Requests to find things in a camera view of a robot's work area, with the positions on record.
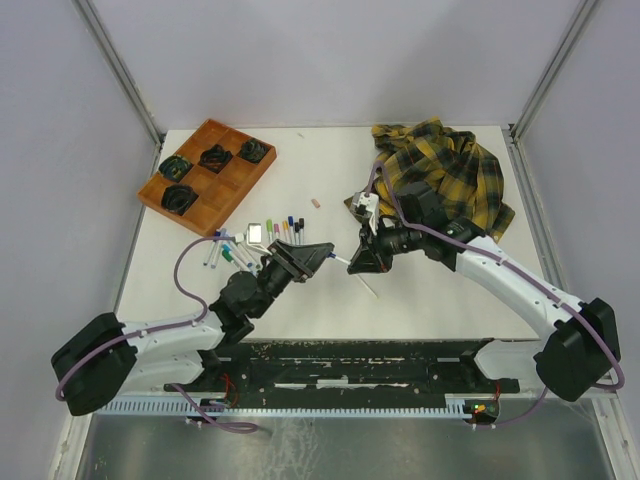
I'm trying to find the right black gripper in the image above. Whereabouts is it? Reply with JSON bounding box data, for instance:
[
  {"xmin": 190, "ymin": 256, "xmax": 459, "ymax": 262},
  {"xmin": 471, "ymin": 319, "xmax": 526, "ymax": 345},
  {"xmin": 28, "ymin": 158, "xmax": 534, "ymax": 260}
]
[{"xmin": 347, "ymin": 215, "xmax": 424, "ymax": 274}]

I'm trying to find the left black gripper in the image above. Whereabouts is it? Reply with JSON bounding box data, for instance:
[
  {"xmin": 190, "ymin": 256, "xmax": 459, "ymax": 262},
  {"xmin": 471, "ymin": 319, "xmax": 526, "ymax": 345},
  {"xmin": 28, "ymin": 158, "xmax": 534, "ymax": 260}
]
[{"xmin": 252, "ymin": 238, "xmax": 334, "ymax": 318}]

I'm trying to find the pink cap white marker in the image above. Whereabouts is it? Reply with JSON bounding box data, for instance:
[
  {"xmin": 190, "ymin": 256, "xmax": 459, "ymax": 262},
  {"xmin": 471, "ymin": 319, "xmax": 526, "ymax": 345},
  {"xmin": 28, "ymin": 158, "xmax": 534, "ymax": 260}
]
[{"xmin": 355, "ymin": 275, "xmax": 379, "ymax": 299}]

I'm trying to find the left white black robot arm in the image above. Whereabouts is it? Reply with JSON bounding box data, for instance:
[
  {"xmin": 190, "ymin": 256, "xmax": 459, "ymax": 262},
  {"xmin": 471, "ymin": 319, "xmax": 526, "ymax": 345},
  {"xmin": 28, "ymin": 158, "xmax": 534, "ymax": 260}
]
[{"xmin": 51, "ymin": 240, "xmax": 334, "ymax": 416}]

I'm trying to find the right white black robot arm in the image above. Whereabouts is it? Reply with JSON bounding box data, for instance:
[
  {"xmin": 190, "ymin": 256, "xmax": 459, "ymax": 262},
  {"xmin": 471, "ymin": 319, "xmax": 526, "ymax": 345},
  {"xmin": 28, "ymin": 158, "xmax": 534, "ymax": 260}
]
[{"xmin": 346, "ymin": 183, "xmax": 621, "ymax": 402}]

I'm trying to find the yellow cap marker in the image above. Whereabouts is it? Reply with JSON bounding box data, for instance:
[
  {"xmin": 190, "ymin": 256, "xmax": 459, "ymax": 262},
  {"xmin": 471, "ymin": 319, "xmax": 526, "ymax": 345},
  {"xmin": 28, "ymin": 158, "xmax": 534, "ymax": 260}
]
[{"xmin": 282, "ymin": 221, "xmax": 292, "ymax": 244}]

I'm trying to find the yellow plaid shirt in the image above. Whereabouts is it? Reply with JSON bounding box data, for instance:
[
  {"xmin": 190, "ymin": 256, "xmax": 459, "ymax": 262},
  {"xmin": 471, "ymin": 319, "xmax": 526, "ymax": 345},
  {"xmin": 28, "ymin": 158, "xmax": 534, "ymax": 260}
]
[{"xmin": 371, "ymin": 118, "xmax": 515, "ymax": 242}]

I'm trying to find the orange compartment tray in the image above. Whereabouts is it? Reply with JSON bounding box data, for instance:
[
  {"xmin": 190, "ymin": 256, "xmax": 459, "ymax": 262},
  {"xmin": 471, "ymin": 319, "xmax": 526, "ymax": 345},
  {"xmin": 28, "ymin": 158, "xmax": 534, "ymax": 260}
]
[{"xmin": 138, "ymin": 119, "xmax": 277, "ymax": 236}]

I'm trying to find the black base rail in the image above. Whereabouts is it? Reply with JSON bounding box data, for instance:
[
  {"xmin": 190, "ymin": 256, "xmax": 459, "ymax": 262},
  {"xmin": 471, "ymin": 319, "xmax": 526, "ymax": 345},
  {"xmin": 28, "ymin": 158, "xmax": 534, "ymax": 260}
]
[{"xmin": 184, "ymin": 340, "xmax": 520, "ymax": 408}]

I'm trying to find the dark green cable coil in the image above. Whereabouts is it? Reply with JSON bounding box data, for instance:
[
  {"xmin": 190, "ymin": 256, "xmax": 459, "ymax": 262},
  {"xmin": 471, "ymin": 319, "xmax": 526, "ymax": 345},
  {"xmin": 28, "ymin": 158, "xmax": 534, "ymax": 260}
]
[{"xmin": 236, "ymin": 138, "xmax": 268, "ymax": 164}]

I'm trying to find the black cable coil centre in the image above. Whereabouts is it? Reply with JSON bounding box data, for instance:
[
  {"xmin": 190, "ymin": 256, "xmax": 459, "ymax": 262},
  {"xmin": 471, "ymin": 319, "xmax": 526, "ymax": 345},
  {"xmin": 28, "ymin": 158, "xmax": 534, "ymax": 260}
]
[{"xmin": 199, "ymin": 143, "xmax": 234, "ymax": 174}]

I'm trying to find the black cable coil front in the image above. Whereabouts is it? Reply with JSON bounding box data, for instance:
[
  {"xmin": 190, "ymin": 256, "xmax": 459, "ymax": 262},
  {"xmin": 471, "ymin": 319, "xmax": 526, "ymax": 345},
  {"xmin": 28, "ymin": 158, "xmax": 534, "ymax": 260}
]
[{"xmin": 160, "ymin": 183, "xmax": 199, "ymax": 215}]

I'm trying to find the green black cable coil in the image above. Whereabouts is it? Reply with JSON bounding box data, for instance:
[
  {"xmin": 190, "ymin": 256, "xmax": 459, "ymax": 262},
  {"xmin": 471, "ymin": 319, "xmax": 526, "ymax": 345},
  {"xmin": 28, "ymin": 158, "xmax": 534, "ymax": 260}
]
[{"xmin": 158, "ymin": 154, "xmax": 195, "ymax": 182}]

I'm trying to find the white cable duct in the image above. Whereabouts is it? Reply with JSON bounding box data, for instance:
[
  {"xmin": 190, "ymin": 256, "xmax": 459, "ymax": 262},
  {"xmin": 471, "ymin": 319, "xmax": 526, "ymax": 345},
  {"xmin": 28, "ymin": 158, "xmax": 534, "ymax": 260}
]
[{"xmin": 97, "ymin": 394, "xmax": 471, "ymax": 420}]

